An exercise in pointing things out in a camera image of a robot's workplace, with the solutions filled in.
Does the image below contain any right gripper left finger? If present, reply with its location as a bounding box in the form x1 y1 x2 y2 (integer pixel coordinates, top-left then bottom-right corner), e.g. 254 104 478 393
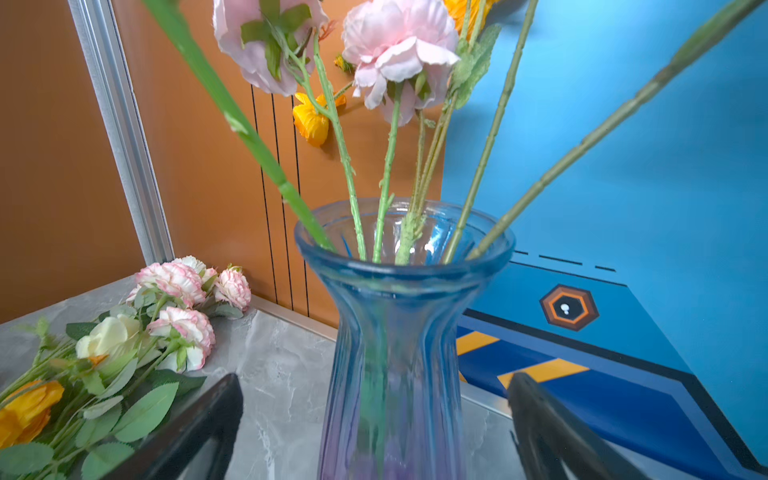
105 373 244 479

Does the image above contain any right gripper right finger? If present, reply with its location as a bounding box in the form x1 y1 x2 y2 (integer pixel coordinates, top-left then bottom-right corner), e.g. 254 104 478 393
507 372 647 480

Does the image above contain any blue purple glass vase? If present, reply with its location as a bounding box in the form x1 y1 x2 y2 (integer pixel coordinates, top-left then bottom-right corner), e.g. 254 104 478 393
294 198 516 479

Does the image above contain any orange gerbera flower stem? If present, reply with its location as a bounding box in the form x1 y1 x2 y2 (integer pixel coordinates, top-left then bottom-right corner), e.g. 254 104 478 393
466 0 763 260

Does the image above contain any pink peony flower stem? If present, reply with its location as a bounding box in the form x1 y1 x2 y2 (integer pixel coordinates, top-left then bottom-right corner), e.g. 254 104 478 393
212 0 462 264

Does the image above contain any white rose flower stem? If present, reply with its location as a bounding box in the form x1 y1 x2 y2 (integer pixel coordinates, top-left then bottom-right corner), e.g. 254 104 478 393
442 0 538 264

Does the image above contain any yellow rose flower stem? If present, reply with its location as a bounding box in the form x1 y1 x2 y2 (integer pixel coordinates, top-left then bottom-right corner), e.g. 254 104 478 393
143 1 336 252

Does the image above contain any yellow poppy flower stem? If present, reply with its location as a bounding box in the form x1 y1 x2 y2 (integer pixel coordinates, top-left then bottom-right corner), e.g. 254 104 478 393
342 1 500 265

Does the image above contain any mixed flower bunch on table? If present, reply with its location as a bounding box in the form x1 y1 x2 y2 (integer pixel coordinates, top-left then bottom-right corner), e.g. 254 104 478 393
1 256 252 479

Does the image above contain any left aluminium corner post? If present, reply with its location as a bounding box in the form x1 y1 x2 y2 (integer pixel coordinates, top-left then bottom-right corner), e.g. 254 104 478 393
68 0 175 264

